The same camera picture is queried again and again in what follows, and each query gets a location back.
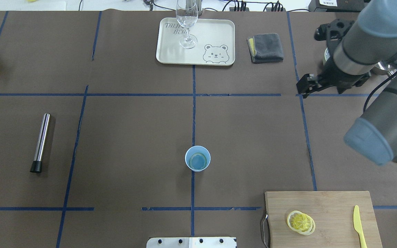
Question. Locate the clear wine glass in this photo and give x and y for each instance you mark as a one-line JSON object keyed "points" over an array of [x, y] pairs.
{"points": [[187, 15]]}

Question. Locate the light blue plastic cup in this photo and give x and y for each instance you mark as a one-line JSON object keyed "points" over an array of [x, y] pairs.
{"points": [[197, 158]]}

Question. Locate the cream bear tray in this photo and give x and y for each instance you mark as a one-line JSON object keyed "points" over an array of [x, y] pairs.
{"points": [[215, 43]]}

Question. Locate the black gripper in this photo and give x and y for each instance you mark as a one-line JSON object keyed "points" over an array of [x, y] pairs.
{"points": [[344, 80]]}

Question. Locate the steel ice scoop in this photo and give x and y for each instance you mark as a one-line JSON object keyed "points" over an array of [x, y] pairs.
{"points": [[382, 68]]}

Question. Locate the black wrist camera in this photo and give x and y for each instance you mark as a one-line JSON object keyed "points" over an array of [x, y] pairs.
{"points": [[333, 32]]}

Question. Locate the grey folded cloth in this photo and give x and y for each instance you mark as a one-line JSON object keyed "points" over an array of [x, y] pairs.
{"points": [[265, 48]]}

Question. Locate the steel muddler black tip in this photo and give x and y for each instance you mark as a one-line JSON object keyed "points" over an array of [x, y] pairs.
{"points": [[36, 166]]}

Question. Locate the wooden cutting board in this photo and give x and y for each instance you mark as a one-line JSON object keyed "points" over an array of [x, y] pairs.
{"points": [[332, 212]]}

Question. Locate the green bowl of ice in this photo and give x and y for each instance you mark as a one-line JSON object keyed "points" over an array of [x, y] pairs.
{"points": [[326, 56]]}

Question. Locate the black box device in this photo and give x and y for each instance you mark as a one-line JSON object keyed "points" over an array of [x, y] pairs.
{"points": [[337, 5]]}

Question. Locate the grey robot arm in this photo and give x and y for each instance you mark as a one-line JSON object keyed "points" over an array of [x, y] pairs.
{"points": [[354, 48]]}

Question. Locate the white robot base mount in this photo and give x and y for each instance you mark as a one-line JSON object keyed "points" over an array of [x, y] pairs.
{"points": [[192, 242]]}

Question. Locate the yellow lemon half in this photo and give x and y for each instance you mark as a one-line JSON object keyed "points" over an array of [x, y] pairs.
{"points": [[301, 223]]}

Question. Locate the yellow plastic knife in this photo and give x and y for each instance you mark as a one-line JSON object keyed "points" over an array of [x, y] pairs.
{"points": [[357, 224]]}

